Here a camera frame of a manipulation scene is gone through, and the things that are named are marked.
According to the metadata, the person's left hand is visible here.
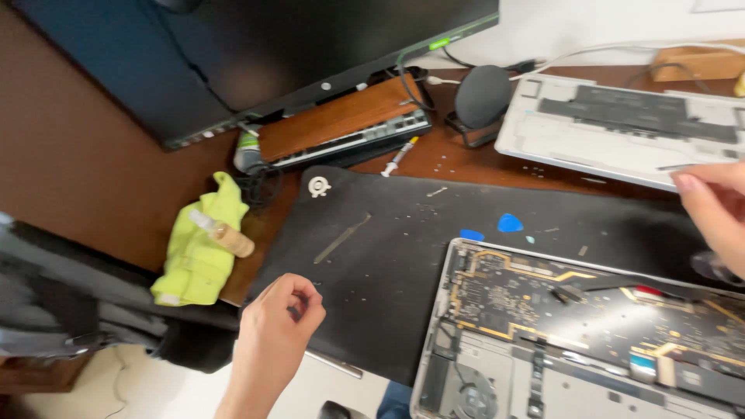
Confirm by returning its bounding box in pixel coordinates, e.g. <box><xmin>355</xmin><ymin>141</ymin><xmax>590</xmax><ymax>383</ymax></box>
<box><xmin>238</xmin><ymin>273</ymin><xmax>327</xmax><ymax>379</ymax></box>

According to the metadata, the person's right hand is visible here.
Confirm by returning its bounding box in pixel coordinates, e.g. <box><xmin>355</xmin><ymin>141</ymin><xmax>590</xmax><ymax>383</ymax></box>
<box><xmin>672</xmin><ymin>161</ymin><xmax>745</xmax><ymax>280</ymax></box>

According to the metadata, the thin metal spudger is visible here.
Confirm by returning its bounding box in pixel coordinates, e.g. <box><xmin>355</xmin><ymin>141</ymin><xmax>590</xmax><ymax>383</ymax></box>
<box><xmin>312</xmin><ymin>212</ymin><xmax>373</xmax><ymax>265</ymax></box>

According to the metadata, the black work mat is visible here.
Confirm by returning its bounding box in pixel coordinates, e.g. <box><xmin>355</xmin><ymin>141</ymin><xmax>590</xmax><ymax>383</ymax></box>
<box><xmin>244</xmin><ymin>165</ymin><xmax>745</xmax><ymax>388</ymax></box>

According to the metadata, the small clear bottle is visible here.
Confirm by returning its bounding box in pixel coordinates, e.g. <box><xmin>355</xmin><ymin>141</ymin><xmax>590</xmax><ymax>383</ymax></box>
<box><xmin>189</xmin><ymin>209</ymin><xmax>256</xmax><ymax>259</ymax></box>

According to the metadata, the yellow-green cloth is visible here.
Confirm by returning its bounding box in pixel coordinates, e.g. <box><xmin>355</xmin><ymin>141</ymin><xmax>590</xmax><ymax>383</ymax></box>
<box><xmin>150</xmin><ymin>171</ymin><xmax>251</xmax><ymax>308</ymax></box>

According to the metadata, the white laptop bottom cover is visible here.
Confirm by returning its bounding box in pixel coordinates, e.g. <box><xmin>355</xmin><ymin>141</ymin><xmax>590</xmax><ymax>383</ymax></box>
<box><xmin>495</xmin><ymin>73</ymin><xmax>745</xmax><ymax>193</ymax></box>

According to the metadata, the person's blue jeans leg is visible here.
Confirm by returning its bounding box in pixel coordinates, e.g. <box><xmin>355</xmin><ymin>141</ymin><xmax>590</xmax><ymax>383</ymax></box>
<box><xmin>376</xmin><ymin>381</ymin><xmax>414</xmax><ymax>419</ymax></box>

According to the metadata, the green and white spray can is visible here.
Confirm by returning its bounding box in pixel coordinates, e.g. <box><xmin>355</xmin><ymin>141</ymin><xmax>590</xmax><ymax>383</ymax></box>
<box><xmin>233</xmin><ymin>130</ymin><xmax>263</xmax><ymax>175</ymax></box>

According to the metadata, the thermal paste syringe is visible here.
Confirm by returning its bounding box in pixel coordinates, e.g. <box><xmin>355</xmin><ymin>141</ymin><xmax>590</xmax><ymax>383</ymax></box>
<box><xmin>381</xmin><ymin>136</ymin><xmax>420</xmax><ymax>178</ymax></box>

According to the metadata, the black keyboard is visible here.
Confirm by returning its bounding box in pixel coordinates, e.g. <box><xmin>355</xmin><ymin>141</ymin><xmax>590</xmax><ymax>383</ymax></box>
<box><xmin>270</xmin><ymin>109</ymin><xmax>433</xmax><ymax>170</ymax></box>

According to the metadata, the wooden wrist rest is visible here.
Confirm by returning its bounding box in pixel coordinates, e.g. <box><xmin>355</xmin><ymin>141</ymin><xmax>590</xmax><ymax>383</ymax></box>
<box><xmin>258</xmin><ymin>73</ymin><xmax>425</xmax><ymax>163</ymax></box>

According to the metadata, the open silver laptop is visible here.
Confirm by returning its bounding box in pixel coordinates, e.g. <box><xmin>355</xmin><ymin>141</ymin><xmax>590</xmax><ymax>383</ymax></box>
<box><xmin>410</xmin><ymin>237</ymin><xmax>745</xmax><ymax>419</ymax></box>

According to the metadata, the dark grey round speaker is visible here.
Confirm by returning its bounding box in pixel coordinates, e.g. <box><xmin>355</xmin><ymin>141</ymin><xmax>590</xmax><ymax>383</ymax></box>
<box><xmin>445</xmin><ymin>64</ymin><xmax>513</xmax><ymax>150</ymax></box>

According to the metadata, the black and grey bag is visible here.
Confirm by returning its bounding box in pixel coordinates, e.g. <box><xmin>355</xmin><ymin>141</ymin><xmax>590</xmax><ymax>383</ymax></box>
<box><xmin>0</xmin><ymin>212</ymin><xmax>241</xmax><ymax>374</ymax></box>

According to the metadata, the black computer monitor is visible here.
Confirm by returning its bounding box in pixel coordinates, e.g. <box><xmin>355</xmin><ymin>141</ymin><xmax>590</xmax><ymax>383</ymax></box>
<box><xmin>12</xmin><ymin>0</ymin><xmax>500</xmax><ymax>151</ymax></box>

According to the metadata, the brown wooden furniture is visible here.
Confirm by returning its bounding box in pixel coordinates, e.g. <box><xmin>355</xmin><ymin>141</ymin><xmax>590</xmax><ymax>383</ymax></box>
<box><xmin>0</xmin><ymin>354</ymin><xmax>91</xmax><ymax>395</ymax></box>

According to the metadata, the tangled black cable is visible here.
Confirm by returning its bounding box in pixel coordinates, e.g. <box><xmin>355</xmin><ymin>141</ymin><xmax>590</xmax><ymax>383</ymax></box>
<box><xmin>235</xmin><ymin>165</ymin><xmax>284</xmax><ymax>206</ymax></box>

